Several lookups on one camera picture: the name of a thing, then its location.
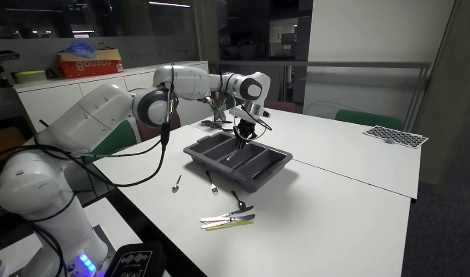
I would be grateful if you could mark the metal utensil holder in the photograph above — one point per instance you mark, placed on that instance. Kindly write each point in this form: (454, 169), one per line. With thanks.
(219, 116)

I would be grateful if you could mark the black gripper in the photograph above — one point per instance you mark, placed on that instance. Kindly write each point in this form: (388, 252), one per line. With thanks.
(245, 129)

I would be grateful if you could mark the black tripod camera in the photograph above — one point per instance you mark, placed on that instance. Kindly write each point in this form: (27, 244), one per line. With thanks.
(2, 64)

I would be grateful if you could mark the green chair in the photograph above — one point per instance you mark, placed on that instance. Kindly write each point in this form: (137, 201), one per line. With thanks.
(120, 141)
(368, 119)

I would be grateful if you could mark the grey wall handrail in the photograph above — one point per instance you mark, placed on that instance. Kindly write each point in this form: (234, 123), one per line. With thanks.
(348, 66)

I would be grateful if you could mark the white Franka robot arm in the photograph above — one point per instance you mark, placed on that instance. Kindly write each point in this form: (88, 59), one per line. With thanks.
(102, 110)

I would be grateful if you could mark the silver table knife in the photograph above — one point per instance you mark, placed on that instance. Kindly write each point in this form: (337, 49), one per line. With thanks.
(220, 219)

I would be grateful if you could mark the black control box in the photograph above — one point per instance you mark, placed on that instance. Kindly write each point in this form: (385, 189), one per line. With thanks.
(137, 263)

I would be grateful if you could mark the dark red chair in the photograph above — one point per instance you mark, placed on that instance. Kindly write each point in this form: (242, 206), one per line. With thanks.
(150, 133)
(286, 107)

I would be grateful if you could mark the grey plastic cutlery tray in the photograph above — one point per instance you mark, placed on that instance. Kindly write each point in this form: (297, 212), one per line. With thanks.
(256, 164)

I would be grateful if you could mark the orange cardboard box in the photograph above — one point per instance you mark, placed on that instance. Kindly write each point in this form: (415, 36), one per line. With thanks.
(91, 67)

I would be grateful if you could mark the small silver spoon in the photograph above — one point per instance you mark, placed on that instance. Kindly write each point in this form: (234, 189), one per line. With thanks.
(177, 187)

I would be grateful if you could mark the blue crumpled bag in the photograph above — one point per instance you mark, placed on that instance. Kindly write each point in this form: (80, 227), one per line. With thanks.
(82, 49)

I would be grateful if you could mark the white low cabinet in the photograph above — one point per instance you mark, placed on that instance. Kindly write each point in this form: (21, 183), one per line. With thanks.
(36, 103)

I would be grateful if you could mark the yellow-green tape roll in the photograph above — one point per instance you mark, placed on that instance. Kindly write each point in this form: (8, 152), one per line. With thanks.
(30, 76)

